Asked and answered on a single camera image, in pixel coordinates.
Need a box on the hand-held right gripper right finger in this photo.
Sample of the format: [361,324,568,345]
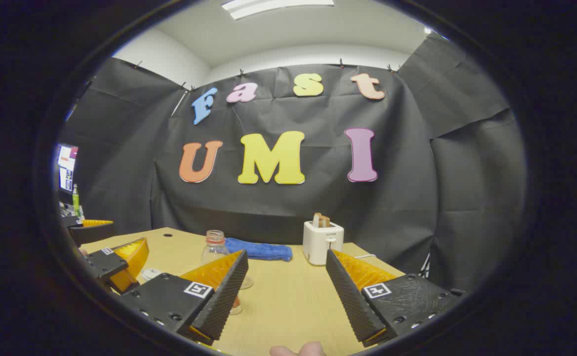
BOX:
[326,250,465,348]

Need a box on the white toaster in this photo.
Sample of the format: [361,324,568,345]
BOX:
[302,220,344,266]

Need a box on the ceiling light panel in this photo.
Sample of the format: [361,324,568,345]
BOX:
[222,0,335,20]

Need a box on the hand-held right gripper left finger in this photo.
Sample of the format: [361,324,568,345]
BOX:
[120,250,249,347]

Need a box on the clear plastic water bottle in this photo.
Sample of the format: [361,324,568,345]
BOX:
[201,230,254,315]

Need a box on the blue towel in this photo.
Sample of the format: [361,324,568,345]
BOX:
[225,237,293,262]

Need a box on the black backdrop cloth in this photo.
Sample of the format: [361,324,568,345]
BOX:
[58,32,527,292]

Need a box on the computer monitor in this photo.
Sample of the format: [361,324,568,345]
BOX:
[57,143,79,193]

